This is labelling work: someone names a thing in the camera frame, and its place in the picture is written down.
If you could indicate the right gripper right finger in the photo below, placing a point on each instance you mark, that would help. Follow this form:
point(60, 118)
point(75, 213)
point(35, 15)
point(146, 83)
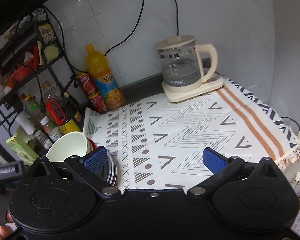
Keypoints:
point(223, 169)

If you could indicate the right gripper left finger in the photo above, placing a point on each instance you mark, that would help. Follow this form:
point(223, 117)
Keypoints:
point(85, 169)

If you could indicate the large white Sweet Bakery plate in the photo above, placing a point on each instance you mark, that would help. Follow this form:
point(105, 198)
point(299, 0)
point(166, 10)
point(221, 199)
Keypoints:
point(108, 172)

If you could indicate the pale green bowl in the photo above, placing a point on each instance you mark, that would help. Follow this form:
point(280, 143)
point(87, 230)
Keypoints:
point(73, 143)

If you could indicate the white small jar bottle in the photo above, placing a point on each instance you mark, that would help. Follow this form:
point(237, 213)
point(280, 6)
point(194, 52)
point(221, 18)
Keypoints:
point(55, 134)

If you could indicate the clear small spice jar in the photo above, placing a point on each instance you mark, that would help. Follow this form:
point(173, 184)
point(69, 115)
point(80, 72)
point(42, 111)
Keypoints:
point(43, 139)

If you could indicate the red soda can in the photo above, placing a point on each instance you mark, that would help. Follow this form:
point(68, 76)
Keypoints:
point(98, 102)
point(87, 83)

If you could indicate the patterned white table cloth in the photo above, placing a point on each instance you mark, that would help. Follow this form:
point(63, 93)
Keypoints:
point(158, 144)

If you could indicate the green tea carton box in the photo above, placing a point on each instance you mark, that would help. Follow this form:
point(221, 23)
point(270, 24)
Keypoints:
point(17, 144)

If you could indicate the white cap oil bottle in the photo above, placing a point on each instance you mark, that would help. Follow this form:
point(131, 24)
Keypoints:
point(26, 124)

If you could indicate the green label sauce bottle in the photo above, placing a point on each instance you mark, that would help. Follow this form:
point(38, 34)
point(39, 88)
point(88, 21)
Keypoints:
point(34, 108)

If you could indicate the cream kettle base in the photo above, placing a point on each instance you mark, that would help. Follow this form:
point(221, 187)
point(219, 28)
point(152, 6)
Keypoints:
point(179, 94)

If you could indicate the orange juice bottle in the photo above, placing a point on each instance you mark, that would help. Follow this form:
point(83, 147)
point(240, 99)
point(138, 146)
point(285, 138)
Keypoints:
point(98, 67)

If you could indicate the glass electric kettle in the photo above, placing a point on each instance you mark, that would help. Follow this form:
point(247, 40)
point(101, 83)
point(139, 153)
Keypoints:
point(181, 62)

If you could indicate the black metal spice rack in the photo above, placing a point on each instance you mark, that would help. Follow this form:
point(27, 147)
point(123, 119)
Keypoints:
point(35, 72)

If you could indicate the soy sauce bottle red handle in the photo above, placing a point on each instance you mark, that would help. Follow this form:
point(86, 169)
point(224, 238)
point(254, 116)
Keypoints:
point(59, 116)

